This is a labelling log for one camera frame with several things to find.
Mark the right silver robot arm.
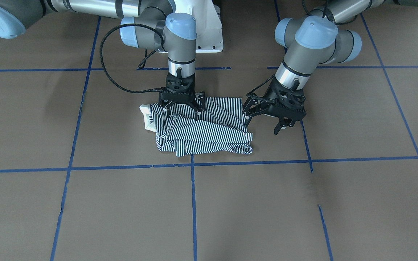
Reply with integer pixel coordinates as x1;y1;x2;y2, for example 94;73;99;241
0;0;206;120

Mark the striped polo shirt white collar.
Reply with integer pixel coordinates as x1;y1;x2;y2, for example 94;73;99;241
140;96;253;157

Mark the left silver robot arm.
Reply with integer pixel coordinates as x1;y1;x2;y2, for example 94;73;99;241
242;0;383;134

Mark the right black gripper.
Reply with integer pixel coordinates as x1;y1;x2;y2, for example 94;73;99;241
158;73;206;121

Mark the white pedestal column base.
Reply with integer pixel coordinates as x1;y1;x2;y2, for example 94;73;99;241
174;0;224;53

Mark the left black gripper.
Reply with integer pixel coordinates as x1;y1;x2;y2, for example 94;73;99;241
242;77;307;135

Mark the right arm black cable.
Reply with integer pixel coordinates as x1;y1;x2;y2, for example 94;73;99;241
99;23;168;94

